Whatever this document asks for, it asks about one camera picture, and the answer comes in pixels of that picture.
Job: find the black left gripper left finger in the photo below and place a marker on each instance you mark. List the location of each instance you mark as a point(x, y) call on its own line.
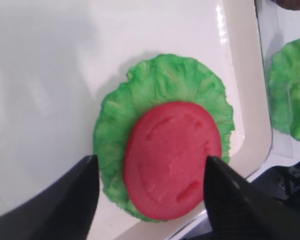
point(63, 211)

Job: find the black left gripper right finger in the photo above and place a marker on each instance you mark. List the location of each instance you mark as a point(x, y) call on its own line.
point(238, 211)

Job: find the red tomato slice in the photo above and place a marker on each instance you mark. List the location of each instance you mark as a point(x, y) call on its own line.
point(165, 159)

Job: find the green lettuce leaf in rack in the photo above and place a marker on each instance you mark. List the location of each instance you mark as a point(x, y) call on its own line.
point(284, 89)

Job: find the white rectangular plate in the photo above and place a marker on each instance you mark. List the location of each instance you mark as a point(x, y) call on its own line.
point(60, 58)

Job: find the green lettuce leaf on plate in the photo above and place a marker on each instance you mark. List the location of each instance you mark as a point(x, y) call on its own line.
point(152, 82)

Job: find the front brown meat patty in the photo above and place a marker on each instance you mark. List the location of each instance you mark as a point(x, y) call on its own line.
point(293, 5)

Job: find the clear acrylic divider wall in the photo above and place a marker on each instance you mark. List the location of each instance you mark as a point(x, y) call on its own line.
point(279, 27)

